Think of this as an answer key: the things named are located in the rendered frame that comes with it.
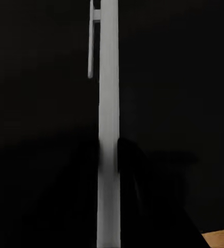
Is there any pen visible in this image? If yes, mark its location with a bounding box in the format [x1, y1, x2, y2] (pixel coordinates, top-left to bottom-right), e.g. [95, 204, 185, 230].
[88, 0, 121, 248]

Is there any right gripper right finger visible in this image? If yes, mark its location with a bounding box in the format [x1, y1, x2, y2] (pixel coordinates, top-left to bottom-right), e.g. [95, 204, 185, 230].
[119, 137, 210, 248]

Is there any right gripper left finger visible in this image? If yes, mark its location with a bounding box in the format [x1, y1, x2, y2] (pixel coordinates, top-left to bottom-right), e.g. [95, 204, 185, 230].
[0, 137, 98, 248]

